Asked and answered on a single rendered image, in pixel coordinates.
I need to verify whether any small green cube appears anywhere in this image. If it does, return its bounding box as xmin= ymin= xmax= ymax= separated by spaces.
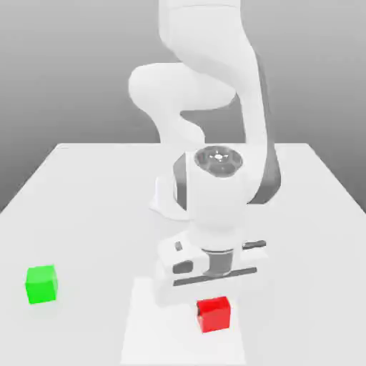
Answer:
xmin=24 ymin=264 xmax=59 ymax=305

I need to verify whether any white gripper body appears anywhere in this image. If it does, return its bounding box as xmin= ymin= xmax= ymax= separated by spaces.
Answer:
xmin=153 ymin=251 xmax=270 ymax=309

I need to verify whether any small red cube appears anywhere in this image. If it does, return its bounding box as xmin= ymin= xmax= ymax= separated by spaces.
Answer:
xmin=196 ymin=296 xmax=232 ymax=335

